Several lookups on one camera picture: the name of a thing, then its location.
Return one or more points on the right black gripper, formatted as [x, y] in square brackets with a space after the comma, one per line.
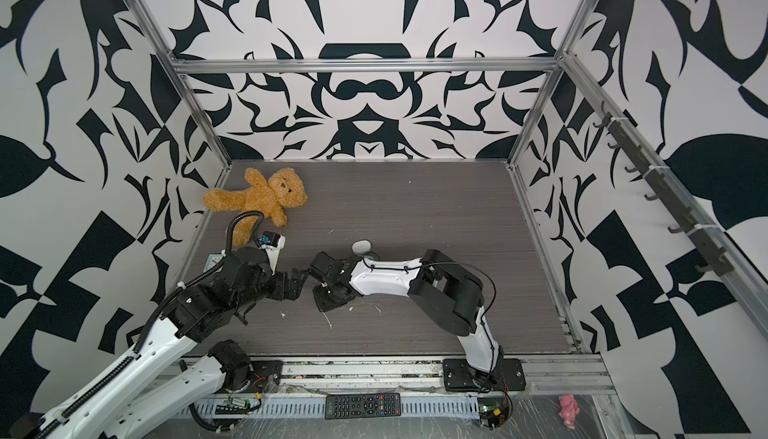
[321, 304]

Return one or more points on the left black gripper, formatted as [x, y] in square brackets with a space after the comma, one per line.
[294, 284]

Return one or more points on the white earbud charging case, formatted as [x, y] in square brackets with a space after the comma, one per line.
[361, 247]

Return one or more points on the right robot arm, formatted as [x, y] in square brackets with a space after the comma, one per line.
[447, 292]

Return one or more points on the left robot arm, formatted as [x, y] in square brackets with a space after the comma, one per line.
[119, 403]

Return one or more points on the green alarm clock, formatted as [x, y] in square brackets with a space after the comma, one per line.
[212, 260]

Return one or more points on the brown teddy bear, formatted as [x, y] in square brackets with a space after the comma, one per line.
[271, 196]

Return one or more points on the black remote control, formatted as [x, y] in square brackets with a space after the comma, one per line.
[357, 406]

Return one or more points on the circuit board left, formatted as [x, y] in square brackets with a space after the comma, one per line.
[239, 406]

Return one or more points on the green circuit board right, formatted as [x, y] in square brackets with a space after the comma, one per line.
[493, 415]

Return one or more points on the pink small toy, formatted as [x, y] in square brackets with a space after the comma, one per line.
[569, 410]

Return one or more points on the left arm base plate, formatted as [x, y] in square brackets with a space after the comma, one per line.
[264, 376]

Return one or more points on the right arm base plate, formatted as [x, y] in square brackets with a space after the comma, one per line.
[458, 376]

